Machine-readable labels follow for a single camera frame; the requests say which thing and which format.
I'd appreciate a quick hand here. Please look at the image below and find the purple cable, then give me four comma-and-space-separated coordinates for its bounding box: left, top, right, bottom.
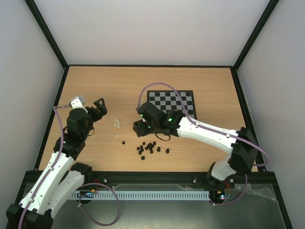
18, 104, 120, 229
137, 82, 271, 206

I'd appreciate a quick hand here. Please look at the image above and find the black aluminium frame rail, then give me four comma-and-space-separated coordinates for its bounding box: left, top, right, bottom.
90, 171, 277, 186

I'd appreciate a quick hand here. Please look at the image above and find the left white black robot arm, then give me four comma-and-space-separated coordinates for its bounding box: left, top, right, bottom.
6, 96, 107, 229

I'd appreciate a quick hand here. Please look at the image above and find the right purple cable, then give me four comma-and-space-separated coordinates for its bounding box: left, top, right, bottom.
137, 82, 271, 206

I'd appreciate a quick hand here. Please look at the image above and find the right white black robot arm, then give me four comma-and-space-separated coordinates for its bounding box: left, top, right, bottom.
133, 102, 259, 187

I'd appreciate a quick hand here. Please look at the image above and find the white slotted cable duct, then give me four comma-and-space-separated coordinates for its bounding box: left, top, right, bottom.
82, 191, 210, 201

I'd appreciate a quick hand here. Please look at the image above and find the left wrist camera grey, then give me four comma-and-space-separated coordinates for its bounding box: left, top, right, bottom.
70, 95, 85, 109

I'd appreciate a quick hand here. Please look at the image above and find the clear plastic sheet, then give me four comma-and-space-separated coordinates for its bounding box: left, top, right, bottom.
234, 183, 278, 204

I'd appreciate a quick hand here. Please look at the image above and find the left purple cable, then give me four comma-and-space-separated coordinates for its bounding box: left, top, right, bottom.
18, 104, 120, 229

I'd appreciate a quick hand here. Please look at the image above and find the black grey chess board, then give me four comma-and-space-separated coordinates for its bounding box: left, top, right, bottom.
147, 90, 197, 119

